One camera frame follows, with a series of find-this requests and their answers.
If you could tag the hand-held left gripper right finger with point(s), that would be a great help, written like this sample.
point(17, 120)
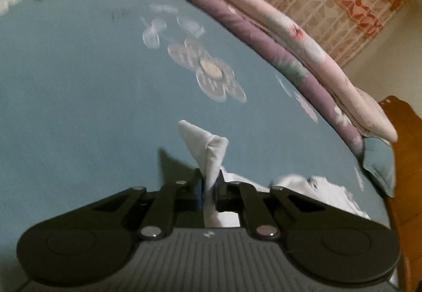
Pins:
point(224, 196)

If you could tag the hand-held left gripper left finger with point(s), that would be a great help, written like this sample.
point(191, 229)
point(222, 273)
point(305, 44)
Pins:
point(198, 194)

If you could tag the white long-sleeve printed shirt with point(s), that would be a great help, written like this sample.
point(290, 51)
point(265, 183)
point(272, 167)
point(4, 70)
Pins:
point(211, 147)

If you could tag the teal floral pillow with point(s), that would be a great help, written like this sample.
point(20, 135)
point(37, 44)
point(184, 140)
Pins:
point(379, 163)

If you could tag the purple floral quilt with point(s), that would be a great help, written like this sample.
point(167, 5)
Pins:
point(263, 41)

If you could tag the pink floral quilt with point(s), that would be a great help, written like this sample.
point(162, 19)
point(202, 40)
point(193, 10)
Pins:
point(296, 38)

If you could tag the wooden headboard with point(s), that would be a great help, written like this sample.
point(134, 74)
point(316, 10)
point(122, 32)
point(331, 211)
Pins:
point(405, 163)

